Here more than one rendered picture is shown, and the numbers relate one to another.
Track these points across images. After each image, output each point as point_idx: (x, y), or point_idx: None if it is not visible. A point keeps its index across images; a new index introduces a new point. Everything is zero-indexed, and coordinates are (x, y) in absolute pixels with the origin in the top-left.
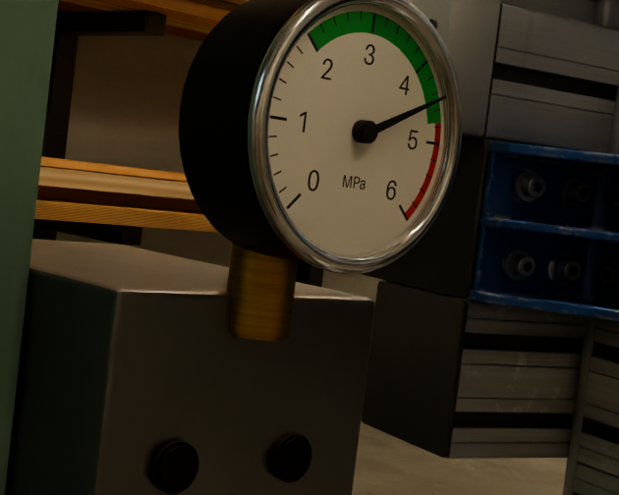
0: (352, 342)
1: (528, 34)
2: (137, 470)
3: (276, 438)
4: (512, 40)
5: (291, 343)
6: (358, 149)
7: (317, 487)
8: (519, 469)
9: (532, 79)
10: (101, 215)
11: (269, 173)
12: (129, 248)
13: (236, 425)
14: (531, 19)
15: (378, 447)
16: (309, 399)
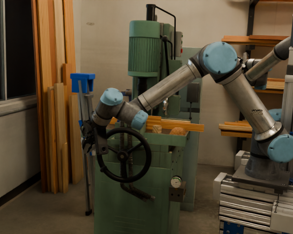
0: (182, 190)
1: (244, 161)
2: (170, 194)
3: (177, 194)
4: (242, 162)
5: (178, 190)
6: (176, 183)
7: (180, 197)
8: None
9: None
10: None
11: (170, 184)
12: (184, 182)
13: (175, 193)
14: (244, 160)
15: None
16: (179, 192)
